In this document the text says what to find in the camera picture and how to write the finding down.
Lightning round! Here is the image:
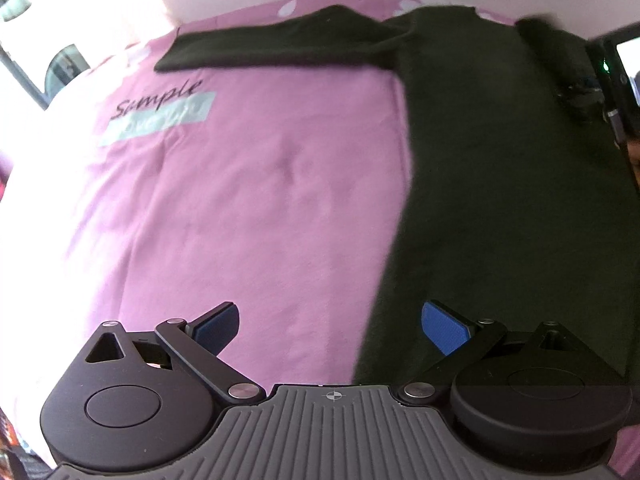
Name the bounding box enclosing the black knit sweater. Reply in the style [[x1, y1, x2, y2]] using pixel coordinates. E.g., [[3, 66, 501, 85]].
[[155, 6, 639, 385]]

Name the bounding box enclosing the pink floral bed sheet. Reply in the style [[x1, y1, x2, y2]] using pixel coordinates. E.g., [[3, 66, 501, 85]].
[[0, 0, 640, 480]]

